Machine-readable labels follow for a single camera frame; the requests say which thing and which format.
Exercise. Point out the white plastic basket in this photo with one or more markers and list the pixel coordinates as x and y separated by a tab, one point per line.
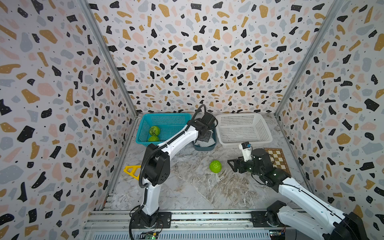
234	129

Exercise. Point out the yellow triangular plastic piece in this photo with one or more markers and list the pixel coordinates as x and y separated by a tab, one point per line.
133	171

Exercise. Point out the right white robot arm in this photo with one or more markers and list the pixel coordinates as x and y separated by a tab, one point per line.
320	221

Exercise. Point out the teal plastic basket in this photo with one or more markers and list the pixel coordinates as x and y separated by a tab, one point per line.
169	125

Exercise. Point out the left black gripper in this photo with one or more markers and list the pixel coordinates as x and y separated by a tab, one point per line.
207	139

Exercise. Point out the green custard apple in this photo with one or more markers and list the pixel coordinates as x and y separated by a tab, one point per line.
215	166
154	139
154	131

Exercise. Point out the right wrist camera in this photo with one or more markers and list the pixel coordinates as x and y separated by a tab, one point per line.
246	149

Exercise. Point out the pile of white foam nets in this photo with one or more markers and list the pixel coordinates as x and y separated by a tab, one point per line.
211	141

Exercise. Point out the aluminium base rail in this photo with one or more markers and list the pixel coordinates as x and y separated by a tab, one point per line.
205	225

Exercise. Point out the wooden chessboard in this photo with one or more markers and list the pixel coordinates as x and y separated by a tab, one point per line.
278	159

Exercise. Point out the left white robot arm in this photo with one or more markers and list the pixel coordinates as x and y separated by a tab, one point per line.
156	165

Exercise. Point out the dark teal small bin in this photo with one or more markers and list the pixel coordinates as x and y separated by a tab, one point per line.
201	126

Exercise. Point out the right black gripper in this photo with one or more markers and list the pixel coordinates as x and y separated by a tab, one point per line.
237	161

